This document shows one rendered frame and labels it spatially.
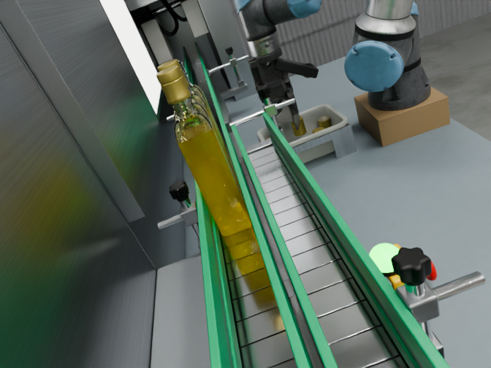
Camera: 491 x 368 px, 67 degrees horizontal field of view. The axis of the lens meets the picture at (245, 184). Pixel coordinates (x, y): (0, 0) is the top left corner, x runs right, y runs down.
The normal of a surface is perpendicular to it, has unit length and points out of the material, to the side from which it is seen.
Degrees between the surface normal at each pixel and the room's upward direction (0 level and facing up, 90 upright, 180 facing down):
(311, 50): 90
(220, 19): 90
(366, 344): 0
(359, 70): 99
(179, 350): 0
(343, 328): 0
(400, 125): 90
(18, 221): 90
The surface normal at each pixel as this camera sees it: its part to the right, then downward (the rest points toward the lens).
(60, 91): 0.16, 0.46
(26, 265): 0.93, -0.37
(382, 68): -0.46, 0.71
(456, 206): -0.33, -0.81
